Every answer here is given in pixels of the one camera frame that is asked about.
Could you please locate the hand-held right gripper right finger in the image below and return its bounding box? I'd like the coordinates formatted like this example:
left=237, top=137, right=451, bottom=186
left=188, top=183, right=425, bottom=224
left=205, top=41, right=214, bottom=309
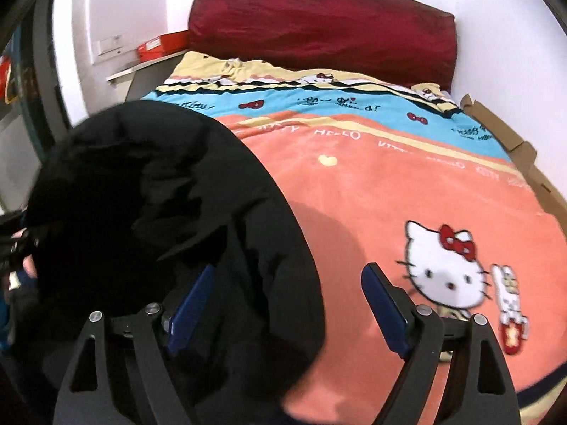
left=361, top=262, right=523, bottom=425

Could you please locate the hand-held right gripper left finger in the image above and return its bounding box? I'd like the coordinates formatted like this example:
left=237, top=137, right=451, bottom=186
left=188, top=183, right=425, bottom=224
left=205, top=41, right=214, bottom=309
left=53, top=263, right=218, bottom=425

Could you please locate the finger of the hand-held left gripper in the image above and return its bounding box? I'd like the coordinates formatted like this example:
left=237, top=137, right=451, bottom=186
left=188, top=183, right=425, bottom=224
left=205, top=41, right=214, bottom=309
left=0, top=211, right=33, bottom=260

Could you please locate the black puffer jacket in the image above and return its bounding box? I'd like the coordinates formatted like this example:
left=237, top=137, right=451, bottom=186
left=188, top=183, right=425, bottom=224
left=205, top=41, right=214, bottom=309
left=22, top=100, right=329, bottom=425

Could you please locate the cartoon cat printed blanket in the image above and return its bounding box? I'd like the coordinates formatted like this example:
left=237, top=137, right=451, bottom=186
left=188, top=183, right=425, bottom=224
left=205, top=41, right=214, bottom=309
left=139, top=51, right=567, bottom=425

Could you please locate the red plastic bag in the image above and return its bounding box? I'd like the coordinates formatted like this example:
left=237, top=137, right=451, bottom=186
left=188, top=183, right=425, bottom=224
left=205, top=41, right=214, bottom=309
left=0, top=55, right=11, bottom=103

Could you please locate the white bedside shelf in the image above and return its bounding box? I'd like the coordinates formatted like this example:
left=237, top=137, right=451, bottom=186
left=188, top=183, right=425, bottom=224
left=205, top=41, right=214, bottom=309
left=106, top=49, right=191, bottom=100

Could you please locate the flattened brown cardboard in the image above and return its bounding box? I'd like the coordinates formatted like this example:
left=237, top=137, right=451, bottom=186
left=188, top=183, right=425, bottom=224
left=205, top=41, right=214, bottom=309
left=460, top=93, right=567, bottom=231

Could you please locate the red cardboard box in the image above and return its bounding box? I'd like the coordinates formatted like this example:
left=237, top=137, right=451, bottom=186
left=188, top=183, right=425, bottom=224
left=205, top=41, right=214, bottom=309
left=136, top=32, right=190, bottom=62

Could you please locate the dark red headboard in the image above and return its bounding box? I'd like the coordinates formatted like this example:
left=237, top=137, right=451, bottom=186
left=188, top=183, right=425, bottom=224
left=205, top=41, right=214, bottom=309
left=187, top=0, right=458, bottom=94

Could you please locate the white wall switch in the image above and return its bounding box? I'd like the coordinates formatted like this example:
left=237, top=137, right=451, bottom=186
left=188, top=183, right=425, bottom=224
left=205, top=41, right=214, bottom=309
left=96, top=35, right=125, bottom=56

